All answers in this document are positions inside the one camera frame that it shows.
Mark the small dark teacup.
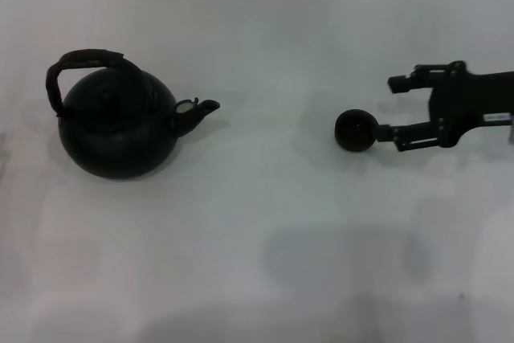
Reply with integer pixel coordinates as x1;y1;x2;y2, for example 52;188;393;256
333;108;380;154

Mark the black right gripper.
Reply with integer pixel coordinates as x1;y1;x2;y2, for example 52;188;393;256
375;60;514;154

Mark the black round teapot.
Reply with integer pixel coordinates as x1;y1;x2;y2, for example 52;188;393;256
45;48;222;180

